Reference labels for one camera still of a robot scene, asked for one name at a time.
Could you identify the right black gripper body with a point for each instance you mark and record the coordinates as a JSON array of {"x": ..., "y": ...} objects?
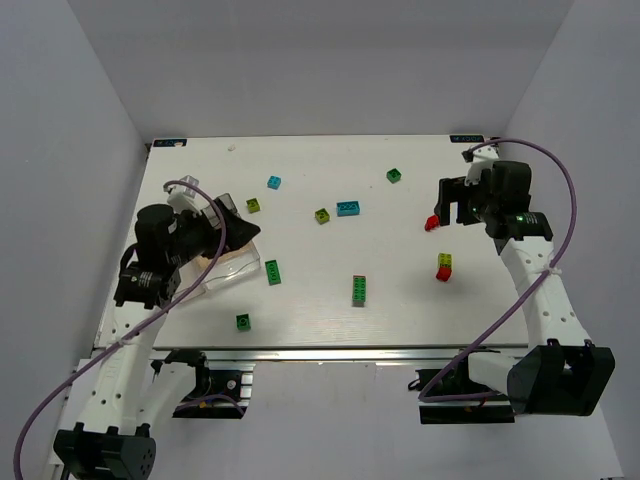
[{"x": 458, "y": 201}]

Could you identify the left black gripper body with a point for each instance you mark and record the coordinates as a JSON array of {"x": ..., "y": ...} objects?
[{"x": 223, "y": 226}]

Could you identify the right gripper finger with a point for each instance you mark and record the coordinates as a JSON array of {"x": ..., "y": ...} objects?
[
  {"x": 450, "y": 190},
  {"x": 465, "y": 214}
]

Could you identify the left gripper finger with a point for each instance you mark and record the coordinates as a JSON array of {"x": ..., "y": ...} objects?
[
  {"x": 235, "y": 224},
  {"x": 235, "y": 240}
]

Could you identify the lime lego brick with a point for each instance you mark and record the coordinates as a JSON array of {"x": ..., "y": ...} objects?
[
  {"x": 322, "y": 216},
  {"x": 253, "y": 205}
]

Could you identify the long green lego brick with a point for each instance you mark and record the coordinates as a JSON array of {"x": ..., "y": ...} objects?
[{"x": 272, "y": 272}]

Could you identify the yellow lego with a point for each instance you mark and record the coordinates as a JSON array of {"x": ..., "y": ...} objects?
[{"x": 445, "y": 260}]

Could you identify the dark green square lego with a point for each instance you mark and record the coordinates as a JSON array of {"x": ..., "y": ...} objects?
[{"x": 393, "y": 175}]

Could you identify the small green lego front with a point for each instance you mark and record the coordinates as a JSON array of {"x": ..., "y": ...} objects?
[{"x": 243, "y": 322}]

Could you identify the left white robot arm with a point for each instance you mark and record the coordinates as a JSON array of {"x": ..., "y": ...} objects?
[{"x": 112, "y": 438}]

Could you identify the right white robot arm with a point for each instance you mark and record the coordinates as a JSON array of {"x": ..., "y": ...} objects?
[{"x": 563, "y": 372}]

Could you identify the clear plastic sorting tray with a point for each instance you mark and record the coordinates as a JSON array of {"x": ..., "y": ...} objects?
[{"x": 231, "y": 268}]

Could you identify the curved red lego piece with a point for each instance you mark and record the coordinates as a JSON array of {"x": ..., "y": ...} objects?
[{"x": 432, "y": 223}]

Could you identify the small cyan lego brick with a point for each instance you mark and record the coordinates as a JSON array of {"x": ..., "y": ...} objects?
[{"x": 274, "y": 182}]

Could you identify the right blue corner label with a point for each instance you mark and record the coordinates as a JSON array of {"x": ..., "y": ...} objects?
[{"x": 466, "y": 138}]

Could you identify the blue corner label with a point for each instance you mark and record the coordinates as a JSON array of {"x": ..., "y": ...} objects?
[
  {"x": 466, "y": 138},
  {"x": 169, "y": 143}
]

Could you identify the small red lego brick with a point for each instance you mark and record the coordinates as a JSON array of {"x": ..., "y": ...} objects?
[{"x": 444, "y": 274}]

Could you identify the left blue corner label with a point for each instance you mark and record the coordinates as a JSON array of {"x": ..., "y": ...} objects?
[{"x": 169, "y": 143}]

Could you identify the long cyan lego brick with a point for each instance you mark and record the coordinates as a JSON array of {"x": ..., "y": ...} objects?
[{"x": 347, "y": 208}]

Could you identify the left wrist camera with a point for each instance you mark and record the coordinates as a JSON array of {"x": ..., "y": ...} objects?
[{"x": 181, "y": 196}]

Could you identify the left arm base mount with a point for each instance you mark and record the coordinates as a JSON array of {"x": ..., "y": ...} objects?
[{"x": 217, "y": 393}]

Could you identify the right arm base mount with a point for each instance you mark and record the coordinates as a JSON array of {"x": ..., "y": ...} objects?
[{"x": 456, "y": 400}]

